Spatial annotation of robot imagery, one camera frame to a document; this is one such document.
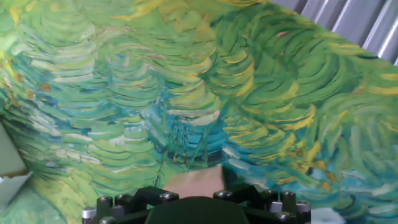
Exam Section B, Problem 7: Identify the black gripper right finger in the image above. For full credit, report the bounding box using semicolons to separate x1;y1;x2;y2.
212;183;312;224

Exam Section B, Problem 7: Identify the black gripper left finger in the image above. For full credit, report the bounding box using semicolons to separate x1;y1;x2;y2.
81;185;180;224

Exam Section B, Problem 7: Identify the painted landscape cloth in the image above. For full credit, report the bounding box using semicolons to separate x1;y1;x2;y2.
0;0;398;224

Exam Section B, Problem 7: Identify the small wooden block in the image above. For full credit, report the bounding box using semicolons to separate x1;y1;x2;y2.
162;164;225;199

